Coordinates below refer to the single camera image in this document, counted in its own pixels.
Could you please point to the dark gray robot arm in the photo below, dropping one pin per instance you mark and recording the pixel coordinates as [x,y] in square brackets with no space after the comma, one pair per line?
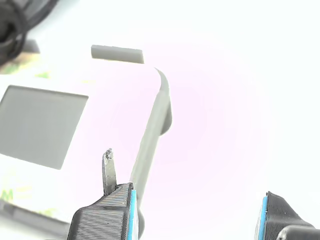
[5,37]

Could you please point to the gray fixture with dark legs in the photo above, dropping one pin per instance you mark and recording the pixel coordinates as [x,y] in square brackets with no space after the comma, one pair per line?
[117,53]

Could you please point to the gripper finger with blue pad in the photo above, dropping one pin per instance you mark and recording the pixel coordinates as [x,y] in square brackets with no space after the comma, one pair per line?
[277,215]

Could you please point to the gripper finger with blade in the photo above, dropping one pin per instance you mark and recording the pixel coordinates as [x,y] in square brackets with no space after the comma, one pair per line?
[105,220]

